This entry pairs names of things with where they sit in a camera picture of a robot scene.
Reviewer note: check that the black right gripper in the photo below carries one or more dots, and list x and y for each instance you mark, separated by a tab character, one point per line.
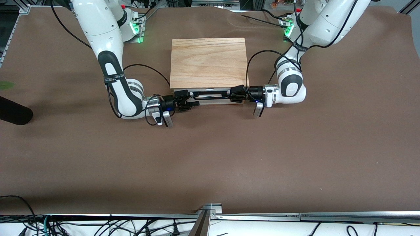
168	100

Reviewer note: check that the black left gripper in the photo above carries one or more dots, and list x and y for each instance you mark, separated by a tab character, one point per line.
254	92

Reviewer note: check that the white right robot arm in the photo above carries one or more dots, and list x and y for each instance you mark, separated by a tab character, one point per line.
95	26

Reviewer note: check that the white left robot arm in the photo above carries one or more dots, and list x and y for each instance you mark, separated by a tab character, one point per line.
328	26

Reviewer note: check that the light wooden drawer cabinet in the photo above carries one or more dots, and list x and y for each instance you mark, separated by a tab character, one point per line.
208	62

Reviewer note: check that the brown table cover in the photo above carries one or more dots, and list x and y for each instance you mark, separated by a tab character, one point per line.
229	157

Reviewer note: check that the black cylindrical object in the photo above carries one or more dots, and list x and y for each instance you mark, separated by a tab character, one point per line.
13	111

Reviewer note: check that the blurry green object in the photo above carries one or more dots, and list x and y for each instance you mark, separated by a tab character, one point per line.
6	85

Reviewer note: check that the long aluminium frame rail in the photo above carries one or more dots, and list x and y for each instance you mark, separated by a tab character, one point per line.
262	217

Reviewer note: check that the aluminium frame post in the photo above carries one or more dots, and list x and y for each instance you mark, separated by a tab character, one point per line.
203	226

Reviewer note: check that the aluminium side frame profile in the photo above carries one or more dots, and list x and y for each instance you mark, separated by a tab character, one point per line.
23	9

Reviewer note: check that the aluminium corner frame profile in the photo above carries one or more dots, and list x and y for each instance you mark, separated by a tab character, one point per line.
410	6

